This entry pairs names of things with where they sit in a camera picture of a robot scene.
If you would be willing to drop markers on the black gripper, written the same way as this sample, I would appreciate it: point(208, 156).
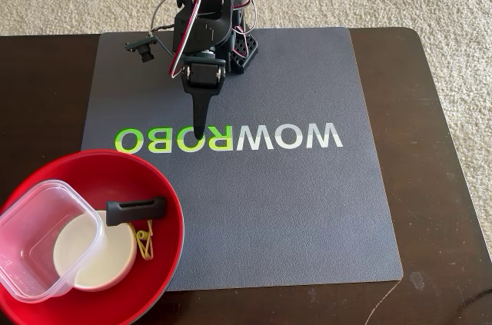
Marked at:
point(203, 73)

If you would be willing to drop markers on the dark grey plastic part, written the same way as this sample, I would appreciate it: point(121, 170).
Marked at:
point(134, 211)

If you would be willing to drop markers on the yellow-green clothespin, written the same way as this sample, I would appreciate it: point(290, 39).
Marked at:
point(146, 254)

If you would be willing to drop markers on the small white bowl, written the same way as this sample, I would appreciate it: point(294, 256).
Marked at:
point(115, 252)

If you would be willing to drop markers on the clear plastic container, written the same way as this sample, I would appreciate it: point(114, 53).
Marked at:
point(34, 248)

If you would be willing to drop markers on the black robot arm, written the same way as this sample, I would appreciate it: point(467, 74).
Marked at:
point(209, 29)

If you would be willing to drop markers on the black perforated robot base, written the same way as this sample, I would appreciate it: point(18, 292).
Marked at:
point(246, 48)

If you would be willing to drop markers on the red bowl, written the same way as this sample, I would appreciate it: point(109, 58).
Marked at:
point(161, 186)

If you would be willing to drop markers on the grey WOWROBO mat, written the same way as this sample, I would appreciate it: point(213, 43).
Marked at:
point(288, 206)

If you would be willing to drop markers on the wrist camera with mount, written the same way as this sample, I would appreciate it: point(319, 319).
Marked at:
point(146, 55)

